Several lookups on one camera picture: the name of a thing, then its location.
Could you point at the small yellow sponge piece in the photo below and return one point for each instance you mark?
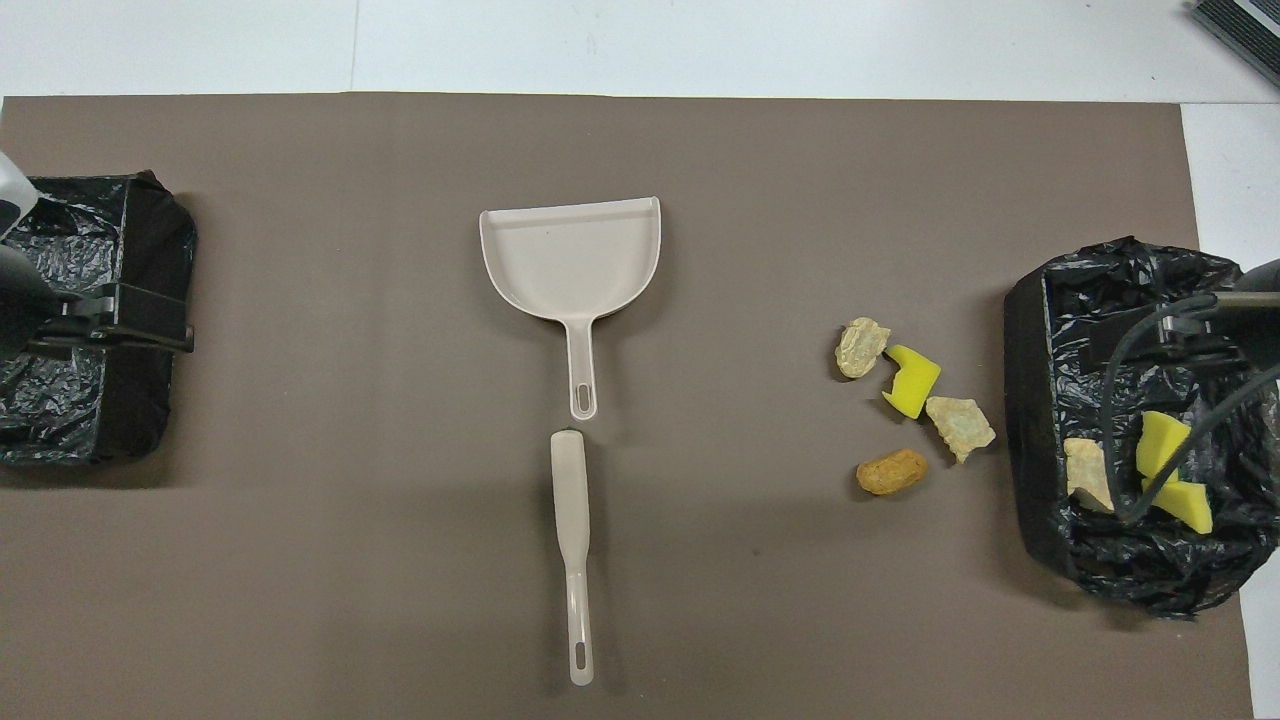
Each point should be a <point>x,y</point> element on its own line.
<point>1190,508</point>

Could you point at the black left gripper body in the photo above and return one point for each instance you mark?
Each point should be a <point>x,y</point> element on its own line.
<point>25,300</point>

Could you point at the dark grey ribbed device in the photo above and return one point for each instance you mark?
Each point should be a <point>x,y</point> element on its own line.
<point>1245,25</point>

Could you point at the pale angular cracker chunk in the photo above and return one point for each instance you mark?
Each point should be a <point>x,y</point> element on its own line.
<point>960,425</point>

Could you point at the black bag lined bin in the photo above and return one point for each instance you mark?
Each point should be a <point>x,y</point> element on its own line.
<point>1130,570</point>

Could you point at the beige hand brush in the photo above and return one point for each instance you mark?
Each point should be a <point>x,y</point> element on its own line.
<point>570,500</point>

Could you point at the striped croissant piece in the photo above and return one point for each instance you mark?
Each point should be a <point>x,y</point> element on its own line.
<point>1088,475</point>

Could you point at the large yellow sponge piece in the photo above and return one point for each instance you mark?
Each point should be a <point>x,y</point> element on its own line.
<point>1158,440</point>

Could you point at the pale rounded cracker chunk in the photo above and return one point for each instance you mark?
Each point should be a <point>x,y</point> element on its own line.
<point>860,347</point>

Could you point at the beige plastic dustpan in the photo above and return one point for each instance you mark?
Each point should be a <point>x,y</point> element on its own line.
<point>570,260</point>

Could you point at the orange-brown bread roll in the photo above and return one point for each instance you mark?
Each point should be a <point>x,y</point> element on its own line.
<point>890,472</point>

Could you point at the brown table mat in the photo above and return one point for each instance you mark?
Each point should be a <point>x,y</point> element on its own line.
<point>300,550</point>

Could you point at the notched yellow sponge piece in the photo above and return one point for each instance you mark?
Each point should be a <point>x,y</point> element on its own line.
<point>912,385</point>

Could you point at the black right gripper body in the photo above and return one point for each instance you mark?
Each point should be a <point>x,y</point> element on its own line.
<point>1262,300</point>

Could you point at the black bag wrapped box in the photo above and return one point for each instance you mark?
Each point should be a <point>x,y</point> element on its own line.
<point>80,410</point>

